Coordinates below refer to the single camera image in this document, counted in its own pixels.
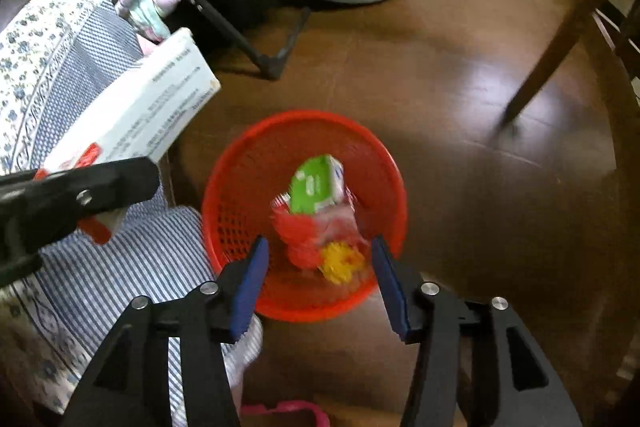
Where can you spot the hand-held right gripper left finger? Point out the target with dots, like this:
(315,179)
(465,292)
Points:
(247,287)

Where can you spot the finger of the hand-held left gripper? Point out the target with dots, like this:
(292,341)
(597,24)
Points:
(75,192)

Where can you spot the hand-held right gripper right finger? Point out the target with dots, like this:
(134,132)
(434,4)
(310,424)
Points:
(392,287)

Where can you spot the yellow wrapper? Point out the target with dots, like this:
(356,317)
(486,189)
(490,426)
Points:
(342,262)

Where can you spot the red wrapper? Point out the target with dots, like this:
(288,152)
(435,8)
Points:
(297,232)

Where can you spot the pink clear wrapper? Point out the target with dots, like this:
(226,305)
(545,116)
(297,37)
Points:
(342,222)

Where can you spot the red plastic basket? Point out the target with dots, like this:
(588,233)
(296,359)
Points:
(235,187)

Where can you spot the white cardboard box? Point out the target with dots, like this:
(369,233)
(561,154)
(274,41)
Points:
(150,107)

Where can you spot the green drink carton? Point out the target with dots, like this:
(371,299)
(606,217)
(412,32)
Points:
(315,182)

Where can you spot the blue striped cloth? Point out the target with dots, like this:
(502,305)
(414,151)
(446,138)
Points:
(125,257)

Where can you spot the mint green cloth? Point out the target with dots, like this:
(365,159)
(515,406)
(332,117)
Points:
(150,12)

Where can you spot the dark wooden chair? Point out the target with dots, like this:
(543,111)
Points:
(550,32)

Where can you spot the black folding frame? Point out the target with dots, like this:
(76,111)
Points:
(235,32)

